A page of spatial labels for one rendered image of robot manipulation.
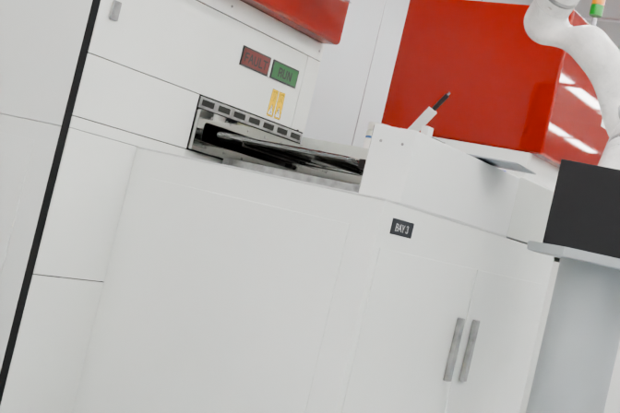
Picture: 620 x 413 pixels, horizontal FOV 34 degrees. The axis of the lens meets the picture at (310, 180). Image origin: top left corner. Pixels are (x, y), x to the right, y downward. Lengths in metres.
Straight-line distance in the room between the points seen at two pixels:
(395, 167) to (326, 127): 3.62
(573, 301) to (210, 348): 0.78
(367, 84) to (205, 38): 3.55
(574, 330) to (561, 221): 0.24
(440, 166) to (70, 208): 0.75
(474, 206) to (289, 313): 0.51
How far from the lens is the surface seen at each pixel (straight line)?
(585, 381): 2.28
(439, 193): 2.07
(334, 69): 5.55
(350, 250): 1.90
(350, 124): 5.76
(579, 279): 2.28
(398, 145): 1.95
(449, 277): 2.18
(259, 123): 2.56
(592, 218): 2.29
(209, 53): 2.39
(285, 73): 2.63
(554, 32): 2.74
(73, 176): 2.13
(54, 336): 2.20
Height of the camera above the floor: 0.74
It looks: 2 degrees up
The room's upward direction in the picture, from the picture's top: 13 degrees clockwise
